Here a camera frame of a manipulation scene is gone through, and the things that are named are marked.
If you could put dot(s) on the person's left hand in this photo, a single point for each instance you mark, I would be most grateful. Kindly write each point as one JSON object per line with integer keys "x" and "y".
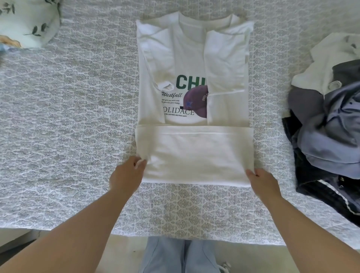
{"x": 126, "y": 177}

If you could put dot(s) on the person's right hand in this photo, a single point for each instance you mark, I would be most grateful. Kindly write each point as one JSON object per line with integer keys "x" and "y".
{"x": 263, "y": 184}

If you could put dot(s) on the white garment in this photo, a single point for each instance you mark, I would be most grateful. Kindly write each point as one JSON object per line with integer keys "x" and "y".
{"x": 194, "y": 152}

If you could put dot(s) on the bed with grey patterned sheet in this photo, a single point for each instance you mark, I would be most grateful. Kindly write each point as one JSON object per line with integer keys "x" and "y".
{"x": 73, "y": 112}

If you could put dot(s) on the white printed t-shirt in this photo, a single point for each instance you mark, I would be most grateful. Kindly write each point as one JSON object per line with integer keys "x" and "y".
{"x": 326, "y": 56}

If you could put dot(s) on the person's left forearm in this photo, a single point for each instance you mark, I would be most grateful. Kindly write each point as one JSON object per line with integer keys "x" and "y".
{"x": 67, "y": 236}

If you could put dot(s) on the person's right forearm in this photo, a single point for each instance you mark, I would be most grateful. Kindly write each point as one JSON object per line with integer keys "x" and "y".
{"x": 315, "y": 236}

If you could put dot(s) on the floral pillow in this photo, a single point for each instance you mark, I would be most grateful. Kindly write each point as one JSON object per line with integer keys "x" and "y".
{"x": 28, "y": 22}

